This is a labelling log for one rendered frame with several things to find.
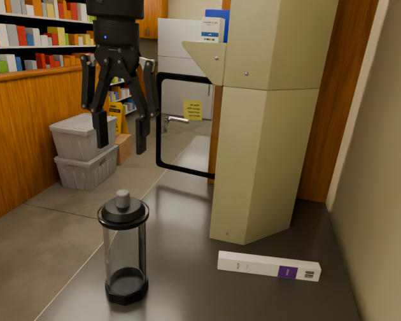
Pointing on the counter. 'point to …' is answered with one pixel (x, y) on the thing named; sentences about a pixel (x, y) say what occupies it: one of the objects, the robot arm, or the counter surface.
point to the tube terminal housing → (267, 113)
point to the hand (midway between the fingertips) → (121, 135)
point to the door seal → (158, 122)
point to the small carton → (212, 29)
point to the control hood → (209, 58)
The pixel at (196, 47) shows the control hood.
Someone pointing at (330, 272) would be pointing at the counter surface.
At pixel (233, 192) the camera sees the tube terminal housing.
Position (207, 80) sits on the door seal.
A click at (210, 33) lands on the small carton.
